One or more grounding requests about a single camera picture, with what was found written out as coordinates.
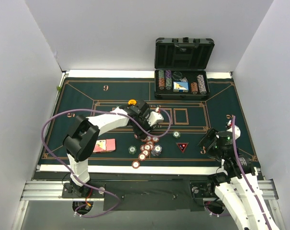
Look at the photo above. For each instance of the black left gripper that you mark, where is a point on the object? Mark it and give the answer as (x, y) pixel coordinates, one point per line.
(140, 131)

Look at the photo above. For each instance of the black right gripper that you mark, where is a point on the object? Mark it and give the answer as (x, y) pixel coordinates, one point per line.
(207, 139)

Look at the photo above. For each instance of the red poker chip stack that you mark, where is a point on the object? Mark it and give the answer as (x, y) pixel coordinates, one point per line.
(148, 147)

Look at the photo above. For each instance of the green poker chip stack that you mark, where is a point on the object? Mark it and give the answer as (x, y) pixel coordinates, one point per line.
(132, 150)

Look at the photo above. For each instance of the blue poker chip stack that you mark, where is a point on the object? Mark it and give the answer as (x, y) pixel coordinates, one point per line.
(156, 150)

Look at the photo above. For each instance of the orange big blind button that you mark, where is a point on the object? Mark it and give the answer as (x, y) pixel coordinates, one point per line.
(132, 102)

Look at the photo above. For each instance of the moved green chip stack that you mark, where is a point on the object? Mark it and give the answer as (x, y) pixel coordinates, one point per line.
(176, 134)

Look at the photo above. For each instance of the red playing card deck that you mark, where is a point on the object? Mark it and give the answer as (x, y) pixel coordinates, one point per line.
(105, 145)

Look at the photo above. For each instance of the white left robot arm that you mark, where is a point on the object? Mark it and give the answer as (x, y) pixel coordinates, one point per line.
(83, 135)

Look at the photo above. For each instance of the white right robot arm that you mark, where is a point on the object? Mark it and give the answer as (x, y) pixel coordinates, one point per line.
(237, 184)

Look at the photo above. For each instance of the dark green poker table mat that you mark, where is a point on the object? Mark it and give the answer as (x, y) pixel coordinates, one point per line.
(192, 118)

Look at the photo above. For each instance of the orange chip row in case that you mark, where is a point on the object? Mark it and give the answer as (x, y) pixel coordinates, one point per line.
(194, 87)

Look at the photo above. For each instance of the blue boxed card deck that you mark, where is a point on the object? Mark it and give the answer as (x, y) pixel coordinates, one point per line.
(180, 86)

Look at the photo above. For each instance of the purple chip row in case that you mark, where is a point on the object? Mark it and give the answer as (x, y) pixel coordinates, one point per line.
(201, 85)

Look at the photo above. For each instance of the green orange chip row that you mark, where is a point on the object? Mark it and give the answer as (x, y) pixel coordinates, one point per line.
(161, 79)

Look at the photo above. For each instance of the black dealer button in case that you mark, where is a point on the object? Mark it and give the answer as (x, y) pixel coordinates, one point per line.
(177, 75)

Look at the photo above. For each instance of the black poker chip case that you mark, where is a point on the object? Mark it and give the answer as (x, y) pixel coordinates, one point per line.
(190, 56)

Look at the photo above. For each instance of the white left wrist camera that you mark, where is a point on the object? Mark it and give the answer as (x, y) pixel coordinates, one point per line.
(154, 118)

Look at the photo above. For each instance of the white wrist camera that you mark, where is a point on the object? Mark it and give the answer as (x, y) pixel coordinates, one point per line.
(233, 128)
(154, 118)

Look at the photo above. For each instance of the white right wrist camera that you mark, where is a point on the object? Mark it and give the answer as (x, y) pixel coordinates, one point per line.
(233, 128)

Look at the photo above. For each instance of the aluminium front rail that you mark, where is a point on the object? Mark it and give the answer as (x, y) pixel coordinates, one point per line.
(52, 190)

